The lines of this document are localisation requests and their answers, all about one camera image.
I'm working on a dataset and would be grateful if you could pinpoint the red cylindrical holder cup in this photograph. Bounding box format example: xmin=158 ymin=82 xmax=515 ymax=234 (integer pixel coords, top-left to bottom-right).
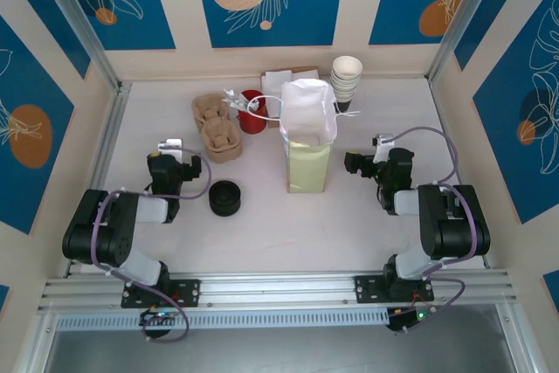
xmin=237 ymin=89 xmax=268 ymax=135

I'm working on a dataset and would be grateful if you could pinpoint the stack of black cup lids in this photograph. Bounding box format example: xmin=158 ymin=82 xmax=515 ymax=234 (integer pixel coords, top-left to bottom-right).
xmin=208 ymin=189 xmax=243 ymax=218

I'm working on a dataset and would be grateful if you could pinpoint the stack of paper cups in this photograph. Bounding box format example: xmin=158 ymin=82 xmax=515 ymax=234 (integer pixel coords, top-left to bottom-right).
xmin=329 ymin=71 xmax=362 ymax=114

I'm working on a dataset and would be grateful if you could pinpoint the aluminium frame post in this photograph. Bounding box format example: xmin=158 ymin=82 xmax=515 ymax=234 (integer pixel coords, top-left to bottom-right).
xmin=30 ymin=0 xmax=122 ymax=91
xmin=426 ymin=0 xmax=501 ymax=84

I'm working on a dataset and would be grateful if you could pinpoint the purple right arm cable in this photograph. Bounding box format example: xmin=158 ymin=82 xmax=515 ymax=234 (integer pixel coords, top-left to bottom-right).
xmin=390 ymin=126 xmax=480 ymax=335

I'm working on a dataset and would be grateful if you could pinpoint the brown pulp cup carrier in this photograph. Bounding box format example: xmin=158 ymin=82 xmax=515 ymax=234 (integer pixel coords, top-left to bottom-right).
xmin=190 ymin=93 xmax=241 ymax=158

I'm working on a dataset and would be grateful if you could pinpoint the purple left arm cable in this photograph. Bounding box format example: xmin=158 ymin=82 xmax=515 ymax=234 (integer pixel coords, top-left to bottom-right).
xmin=92 ymin=148 xmax=214 ymax=343

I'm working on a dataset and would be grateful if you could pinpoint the white sachet bundle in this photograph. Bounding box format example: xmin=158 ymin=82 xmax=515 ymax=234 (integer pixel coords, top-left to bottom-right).
xmin=221 ymin=87 xmax=263 ymax=113

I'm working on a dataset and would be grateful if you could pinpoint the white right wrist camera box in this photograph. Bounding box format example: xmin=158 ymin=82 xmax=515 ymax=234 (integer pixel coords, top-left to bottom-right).
xmin=372 ymin=132 xmax=397 ymax=162

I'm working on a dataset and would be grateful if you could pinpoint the pale green paper bag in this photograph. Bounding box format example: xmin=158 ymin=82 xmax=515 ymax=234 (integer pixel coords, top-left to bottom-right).
xmin=246 ymin=78 xmax=362 ymax=195

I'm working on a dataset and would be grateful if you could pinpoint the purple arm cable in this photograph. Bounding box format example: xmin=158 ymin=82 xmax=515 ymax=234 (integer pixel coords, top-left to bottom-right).
xmin=390 ymin=126 xmax=480 ymax=335
xmin=92 ymin=148 xmax=214 ymax=343

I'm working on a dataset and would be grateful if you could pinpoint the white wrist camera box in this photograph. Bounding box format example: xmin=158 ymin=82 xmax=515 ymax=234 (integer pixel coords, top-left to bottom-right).
xmin=156 ymin=138 xmax=183 ymax=161
xmin=372 ymin=132 xmax=397 ymax=162

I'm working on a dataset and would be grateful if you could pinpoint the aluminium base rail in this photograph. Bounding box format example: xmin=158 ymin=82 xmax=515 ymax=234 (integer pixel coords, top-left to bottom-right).
xmin=37 ymin=270 xmax=521 ymax=315

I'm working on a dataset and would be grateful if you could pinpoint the brown cardboard napkin box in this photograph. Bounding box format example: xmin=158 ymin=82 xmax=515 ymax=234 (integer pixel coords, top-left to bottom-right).
xmin=260 ymin=66 xmax=320 ymax=99

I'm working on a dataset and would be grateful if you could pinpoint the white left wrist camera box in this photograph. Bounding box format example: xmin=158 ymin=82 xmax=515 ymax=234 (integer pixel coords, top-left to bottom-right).
xmin=156 ymin=138 xmax=183 ymax=161

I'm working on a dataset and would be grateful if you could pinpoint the grey slotted cable duct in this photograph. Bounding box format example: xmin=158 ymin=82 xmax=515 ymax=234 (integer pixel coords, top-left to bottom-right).
xmin=55 ymin=307 xmax=390 ymax=331

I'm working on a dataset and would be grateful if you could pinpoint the white paper napkin stack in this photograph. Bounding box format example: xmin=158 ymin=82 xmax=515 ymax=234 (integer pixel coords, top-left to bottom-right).
xmin=261 ymin=69 xmax=293 ymax=99

